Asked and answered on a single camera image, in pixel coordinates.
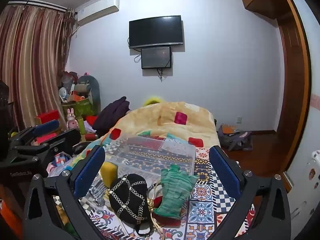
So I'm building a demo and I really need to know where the black studded bag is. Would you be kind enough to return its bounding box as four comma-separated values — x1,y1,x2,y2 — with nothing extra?
109,173,153,236

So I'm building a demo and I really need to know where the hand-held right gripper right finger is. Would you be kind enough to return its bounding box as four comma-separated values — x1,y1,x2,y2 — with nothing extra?
209,145,292,240

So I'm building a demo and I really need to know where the dark purple clothing pile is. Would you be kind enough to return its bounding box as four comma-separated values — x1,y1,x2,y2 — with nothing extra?
92,96,131,137

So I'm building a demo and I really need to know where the yellow green round object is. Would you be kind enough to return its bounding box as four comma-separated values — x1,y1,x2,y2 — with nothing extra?
143,95,163,106

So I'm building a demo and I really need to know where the pink rabbit toy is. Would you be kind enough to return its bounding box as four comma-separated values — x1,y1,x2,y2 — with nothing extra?
67,108,78,130

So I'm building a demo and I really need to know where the red box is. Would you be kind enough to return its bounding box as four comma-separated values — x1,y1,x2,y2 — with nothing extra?
35,110,60,125

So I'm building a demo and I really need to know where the red cloth item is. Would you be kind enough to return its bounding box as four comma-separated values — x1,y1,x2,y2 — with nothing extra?
153,197,181,227

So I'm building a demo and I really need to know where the small black wall monitor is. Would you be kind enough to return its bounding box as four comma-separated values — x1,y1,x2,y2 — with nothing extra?
141,46,172,70

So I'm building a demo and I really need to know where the green gift bag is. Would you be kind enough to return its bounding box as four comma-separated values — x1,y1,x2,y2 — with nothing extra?
62,98,97,117

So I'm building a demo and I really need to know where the wooden wardrobe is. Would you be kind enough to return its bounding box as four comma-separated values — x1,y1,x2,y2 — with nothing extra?
237,0,313,193

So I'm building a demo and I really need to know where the white air conditioner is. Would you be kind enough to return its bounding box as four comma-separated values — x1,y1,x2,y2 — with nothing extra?
75,0,120,26

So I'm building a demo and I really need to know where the grey purple backpack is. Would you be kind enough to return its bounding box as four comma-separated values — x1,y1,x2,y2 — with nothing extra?
217,124,253,152

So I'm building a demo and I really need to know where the gold strap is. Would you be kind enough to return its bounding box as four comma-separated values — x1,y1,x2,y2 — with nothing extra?
146,183,165,235

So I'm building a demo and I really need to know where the curtain rail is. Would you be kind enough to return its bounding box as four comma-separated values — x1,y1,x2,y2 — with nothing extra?
7,0,75,14

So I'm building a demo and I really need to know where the patterned colourful mat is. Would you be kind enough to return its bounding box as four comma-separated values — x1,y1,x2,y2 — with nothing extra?
49,144,255,240

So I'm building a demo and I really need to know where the black wall television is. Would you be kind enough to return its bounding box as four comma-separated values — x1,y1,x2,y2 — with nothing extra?
129,15,184,49

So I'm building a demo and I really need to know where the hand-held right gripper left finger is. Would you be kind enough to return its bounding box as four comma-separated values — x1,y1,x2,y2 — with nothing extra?
23,145,107,240

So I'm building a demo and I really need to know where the yellow quilt with red patches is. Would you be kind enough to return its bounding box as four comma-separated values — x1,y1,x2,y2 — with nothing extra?
99,101,221,150

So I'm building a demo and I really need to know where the green knitted glove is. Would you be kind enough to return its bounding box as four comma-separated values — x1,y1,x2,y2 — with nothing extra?
153,164,199,220

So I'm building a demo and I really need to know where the yellow sponge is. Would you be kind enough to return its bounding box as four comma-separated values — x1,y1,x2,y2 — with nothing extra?
100,162,118,188

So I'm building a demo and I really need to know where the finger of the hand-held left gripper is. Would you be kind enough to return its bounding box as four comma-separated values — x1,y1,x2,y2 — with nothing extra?
9,119,60,150
24,129,82,163

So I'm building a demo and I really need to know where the grey plush toy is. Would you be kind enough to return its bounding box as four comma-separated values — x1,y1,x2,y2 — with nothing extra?
75,74,101,105

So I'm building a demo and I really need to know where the green bottle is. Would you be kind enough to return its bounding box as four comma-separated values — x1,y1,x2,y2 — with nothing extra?
78,117,87,135

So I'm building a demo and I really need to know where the clear plastic storage box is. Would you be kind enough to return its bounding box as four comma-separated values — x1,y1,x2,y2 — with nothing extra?
99,136,196,183

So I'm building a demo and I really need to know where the striped brown curtain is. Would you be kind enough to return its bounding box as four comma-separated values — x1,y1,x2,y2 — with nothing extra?
0,4,75,133

